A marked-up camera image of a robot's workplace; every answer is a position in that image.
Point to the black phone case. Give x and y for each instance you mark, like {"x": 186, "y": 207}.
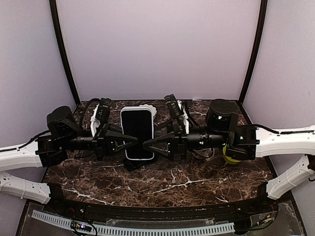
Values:
{"x": 132, "y": 165}

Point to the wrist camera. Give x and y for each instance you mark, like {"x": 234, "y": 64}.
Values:
{"x": 100, "y": 115}
{"x": 177, "y": 111}

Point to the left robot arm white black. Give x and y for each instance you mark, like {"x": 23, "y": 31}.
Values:
{"x": 50, "y": 148}

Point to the white patterned mug yellow inside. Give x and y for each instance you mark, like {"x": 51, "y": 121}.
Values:
{"x": 206, "y": 154}

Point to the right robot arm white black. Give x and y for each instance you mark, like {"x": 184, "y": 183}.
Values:
{"x": 239, "y": 142}

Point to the light blue smartphone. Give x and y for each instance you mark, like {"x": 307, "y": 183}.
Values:
{"x": 138, "y": 121}

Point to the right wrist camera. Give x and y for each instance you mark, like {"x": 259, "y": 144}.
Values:
{"x": 177, "y": 111}

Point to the white slotted cable duct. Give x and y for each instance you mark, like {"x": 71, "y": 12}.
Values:
{"x": 132, "y": 228}

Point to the white fluted ceramic bowl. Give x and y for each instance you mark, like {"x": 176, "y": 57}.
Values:
{"x": 152, "y": 108}

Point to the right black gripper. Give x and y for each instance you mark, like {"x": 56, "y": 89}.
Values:
{"x": 177, "y": 144}

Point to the lime green bowl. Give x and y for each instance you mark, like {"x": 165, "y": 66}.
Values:
{"x": 229, "y": 160}

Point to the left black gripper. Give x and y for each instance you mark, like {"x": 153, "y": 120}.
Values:
{"x": 105, "y": 139}

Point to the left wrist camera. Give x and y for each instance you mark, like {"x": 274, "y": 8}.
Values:
{"x": 100, "y": 115}

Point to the black front rail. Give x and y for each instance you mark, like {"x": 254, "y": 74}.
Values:
{"x": 101, "y": 212}

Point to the left black frame post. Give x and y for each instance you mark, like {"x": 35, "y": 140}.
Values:
{"x": 62, "y": 51}

